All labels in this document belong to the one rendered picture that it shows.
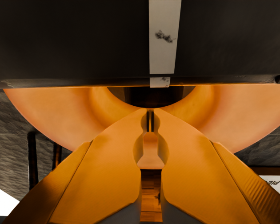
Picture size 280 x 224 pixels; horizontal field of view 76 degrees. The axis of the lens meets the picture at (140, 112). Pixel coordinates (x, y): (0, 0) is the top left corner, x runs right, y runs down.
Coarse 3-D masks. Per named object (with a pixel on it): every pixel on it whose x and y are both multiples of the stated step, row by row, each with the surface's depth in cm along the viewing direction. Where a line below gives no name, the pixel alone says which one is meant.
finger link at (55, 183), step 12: (84, 144) 8; (72, 156) 8; (60, 168) 7; (72, 168) 7; (48, 180) 7; (60, 180) 7; (36, 192) 6; (48, 192) 6; (60, 192) 6; (24, 204) 6; (36, 204) 6; (48, 204) 6; (12, 216) 6; (24, 216) 6; (36, 216) 6; (48, 216) 6
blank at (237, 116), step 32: (32, 96) 9; (64, 96) 9; (96, 96) 11; (192, 96) 12; (224, 96) 9; (256, 96) 9; (64, 128) 11; (96, 128) 11; (224, 128) 11; (256, 128) 10; (160, 160) 14
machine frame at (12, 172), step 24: (0, 96) 20; (120, 96) 19; (144, 96) 28; (168, 96) 28; (0, 120) 22; (24, 120) 22; (0, 144) 37; (24, 144) 37; (48, 144) 36; (264, 144) 34; (0, 168) 45; (24, 168) 45; (48, 168) 44; (24, 192) 57
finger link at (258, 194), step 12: (216, 144) 8; (228, 156) 8; (228, 168) 7; (240, 168) 7; (240, 180) 6; (252, 180) 6; (264, 180) 6; (252, 192) 6; (264, 192) 6; (276, 192) 6; (252, 204) 6; (264, 204) 6; (276, 204) 6; (264, 216) 5; (276, 216) 5
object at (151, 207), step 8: (144, 176) 22; (152, 176) 22; (160, 176) 22; (144, 184) 21; (152, 184) 21; (160, 184) 21; (144, 192) 21; (152, 192) 21; (144, 200) 20; (152, 200) 20; (144, 208) 19; (152, 208) 19; (160, 208) 19; (144, 216) 18; (152, 216) 18; (160, 216) 18
